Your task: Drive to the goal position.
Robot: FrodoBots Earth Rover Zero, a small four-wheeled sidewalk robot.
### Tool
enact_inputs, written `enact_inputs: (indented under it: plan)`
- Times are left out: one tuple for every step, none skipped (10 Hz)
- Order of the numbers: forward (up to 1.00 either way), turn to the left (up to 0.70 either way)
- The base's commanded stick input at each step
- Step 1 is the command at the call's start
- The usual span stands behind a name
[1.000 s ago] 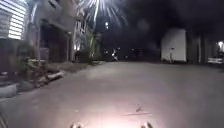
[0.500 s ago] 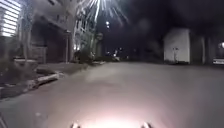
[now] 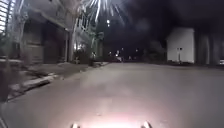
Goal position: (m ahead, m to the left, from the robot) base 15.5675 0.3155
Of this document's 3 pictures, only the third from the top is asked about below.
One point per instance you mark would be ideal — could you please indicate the grey asphalt road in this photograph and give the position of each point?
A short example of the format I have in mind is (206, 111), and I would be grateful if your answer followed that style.
(140, 93)

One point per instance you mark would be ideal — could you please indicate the grey building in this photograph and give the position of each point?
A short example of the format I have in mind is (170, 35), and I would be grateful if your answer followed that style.
(208, 48)

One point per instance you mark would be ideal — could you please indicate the dark pavement beside road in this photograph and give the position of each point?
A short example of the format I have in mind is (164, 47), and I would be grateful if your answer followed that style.
(63, 69)

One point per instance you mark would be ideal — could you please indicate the bush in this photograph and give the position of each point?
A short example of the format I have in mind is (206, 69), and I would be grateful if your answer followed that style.
(154, 52)

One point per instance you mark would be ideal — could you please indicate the robot's own part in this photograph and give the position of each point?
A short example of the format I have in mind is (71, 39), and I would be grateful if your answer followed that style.
(75, 126)
(146, 125)

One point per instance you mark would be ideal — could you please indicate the pale concrete kerb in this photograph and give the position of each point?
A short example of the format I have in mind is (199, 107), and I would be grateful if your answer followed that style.
(36, 82)

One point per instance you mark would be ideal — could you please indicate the large building with columns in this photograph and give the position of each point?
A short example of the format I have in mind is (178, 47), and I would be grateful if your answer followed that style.
(46, 36)

